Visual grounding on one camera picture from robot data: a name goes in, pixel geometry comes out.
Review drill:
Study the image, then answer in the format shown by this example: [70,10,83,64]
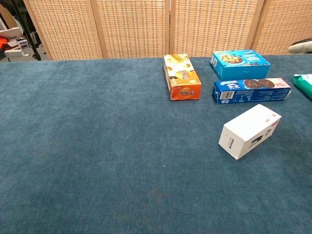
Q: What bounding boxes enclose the white cardboard box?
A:
[0,27,24,39]

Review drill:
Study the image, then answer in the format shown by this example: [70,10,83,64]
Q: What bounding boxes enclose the white flat box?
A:
[4,47,30,58]

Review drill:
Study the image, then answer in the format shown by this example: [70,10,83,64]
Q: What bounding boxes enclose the orange cloth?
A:
[0,36,12,51]

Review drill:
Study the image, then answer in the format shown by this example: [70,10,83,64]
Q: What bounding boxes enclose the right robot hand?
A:
[288,39,312,53]

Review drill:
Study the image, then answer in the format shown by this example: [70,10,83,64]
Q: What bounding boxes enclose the blue pink cookie pack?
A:
[212,78,292,105]

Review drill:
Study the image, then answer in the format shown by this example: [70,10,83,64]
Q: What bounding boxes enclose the teal wet wipes pack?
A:
[292,74,312,103]

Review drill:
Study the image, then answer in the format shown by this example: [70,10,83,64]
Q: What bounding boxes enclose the white small box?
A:
[218,104,282,160]

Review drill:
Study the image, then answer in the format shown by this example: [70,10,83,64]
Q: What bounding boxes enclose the blue chocolate chip cookie box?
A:
[210,49,272,80]

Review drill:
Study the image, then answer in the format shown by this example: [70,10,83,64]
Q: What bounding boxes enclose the orange biscuit box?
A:
[163,53,202,101]

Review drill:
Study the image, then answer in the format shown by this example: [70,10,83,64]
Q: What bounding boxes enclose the blue felt table mat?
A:
[0,55,312,234]

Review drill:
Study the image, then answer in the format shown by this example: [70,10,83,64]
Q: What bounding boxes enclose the black tripod stand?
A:
[13,0,42,61]

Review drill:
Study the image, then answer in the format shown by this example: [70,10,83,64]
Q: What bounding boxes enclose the woven wooden folding screen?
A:
[23,0,312,61]

